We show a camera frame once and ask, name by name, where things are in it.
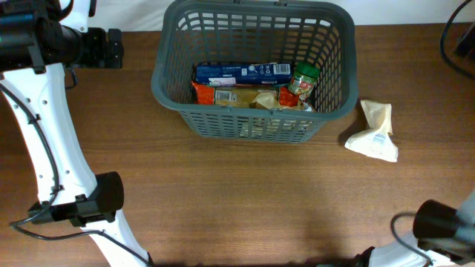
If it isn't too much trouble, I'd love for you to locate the grey plastic basket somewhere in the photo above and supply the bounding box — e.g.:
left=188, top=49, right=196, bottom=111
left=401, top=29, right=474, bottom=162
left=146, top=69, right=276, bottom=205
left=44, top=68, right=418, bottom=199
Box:
left=151, top=1, right=358, bottom=143

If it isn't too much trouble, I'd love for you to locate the orange pasta packet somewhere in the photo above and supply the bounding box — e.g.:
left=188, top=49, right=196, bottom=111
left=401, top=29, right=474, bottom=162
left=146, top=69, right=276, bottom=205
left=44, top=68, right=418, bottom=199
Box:
left=192, top=82, right=304, bottom=111

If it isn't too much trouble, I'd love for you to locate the blue foil box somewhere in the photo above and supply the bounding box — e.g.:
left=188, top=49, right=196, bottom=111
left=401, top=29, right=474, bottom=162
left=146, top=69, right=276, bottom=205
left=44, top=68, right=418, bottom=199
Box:
left=194, top=63, right=292, bottom=87

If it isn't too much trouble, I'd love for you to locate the brown white rice bag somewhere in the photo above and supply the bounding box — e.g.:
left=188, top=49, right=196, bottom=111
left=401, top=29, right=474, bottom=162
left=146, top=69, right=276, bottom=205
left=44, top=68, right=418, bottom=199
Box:
left=239, top=91, right=317, bottom=139

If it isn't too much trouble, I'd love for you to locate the green lid jar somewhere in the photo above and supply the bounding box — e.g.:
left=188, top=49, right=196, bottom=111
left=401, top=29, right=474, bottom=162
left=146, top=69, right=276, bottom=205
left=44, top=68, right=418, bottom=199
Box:
left=287, top=62, right=321, bottom=98

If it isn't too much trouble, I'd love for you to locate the cream paper bag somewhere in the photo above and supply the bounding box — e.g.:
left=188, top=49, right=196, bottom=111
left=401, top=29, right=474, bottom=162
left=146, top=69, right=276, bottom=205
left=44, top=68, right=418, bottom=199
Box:
left=344, top=99, right=399, bottom=162

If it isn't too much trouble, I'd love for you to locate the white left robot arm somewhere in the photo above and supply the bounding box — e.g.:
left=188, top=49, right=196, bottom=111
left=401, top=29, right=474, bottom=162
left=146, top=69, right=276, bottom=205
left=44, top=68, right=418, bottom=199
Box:
left=1, top=1, right=153, bottom=266

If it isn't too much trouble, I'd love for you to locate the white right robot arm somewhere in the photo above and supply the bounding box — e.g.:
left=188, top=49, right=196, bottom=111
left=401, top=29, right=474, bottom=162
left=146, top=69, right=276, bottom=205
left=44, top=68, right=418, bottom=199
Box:
left=351, top=193, right=474, bottom=267

